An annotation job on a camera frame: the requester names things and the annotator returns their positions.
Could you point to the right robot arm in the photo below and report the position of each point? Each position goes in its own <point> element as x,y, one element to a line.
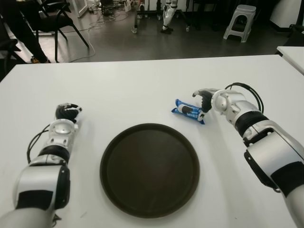
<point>268,152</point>

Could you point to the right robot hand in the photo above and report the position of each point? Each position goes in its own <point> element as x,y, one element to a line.
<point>206,99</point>

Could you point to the black armrest seat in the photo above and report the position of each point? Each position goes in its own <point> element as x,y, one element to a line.
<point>295,31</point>

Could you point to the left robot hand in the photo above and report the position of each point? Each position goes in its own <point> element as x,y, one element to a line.
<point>66,112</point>

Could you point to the black office chair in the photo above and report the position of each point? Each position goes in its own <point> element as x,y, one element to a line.
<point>9,46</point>

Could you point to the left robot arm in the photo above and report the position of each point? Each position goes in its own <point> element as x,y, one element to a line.
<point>40,180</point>

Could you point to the white humanoid robot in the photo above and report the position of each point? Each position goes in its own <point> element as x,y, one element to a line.
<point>167,14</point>

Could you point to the person in black trousers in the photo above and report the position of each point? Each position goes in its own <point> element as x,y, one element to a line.
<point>35,42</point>

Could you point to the black wheeled gantry frame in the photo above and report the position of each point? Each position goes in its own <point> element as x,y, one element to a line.
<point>135,21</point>

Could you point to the white framed panel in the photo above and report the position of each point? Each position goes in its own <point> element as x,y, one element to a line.
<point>80,7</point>

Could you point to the round dark brown tray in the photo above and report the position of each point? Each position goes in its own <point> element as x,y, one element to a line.
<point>149,171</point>

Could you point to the grey plastic stool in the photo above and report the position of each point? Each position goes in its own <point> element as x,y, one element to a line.
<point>244,10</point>

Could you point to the blue Oreo cookie packet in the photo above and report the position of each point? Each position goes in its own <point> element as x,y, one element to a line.
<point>187,111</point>

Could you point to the black metal-frame chair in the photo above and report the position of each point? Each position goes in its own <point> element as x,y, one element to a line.
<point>57,22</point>

